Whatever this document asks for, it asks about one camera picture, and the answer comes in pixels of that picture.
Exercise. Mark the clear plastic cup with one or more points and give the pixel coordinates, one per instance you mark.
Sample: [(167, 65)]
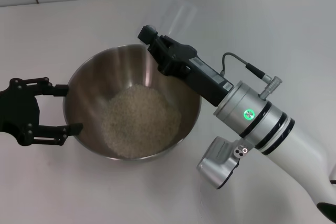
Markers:
[(181, 14)]

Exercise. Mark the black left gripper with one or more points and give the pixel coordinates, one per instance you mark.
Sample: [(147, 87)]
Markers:
[(18, 111)]

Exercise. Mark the stainless steel mixing bowl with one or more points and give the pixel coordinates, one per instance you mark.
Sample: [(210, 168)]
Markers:
[(86, 77)]

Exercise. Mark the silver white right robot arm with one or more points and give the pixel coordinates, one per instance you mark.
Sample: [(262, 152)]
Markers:
[(270, 127)]

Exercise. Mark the white uncooked rice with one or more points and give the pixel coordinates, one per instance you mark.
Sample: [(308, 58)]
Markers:
[(139, 121)]

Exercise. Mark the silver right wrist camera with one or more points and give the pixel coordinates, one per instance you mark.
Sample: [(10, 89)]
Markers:
[(218, 161)]

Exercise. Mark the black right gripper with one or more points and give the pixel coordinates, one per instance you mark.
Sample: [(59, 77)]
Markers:
[(202, 77)]

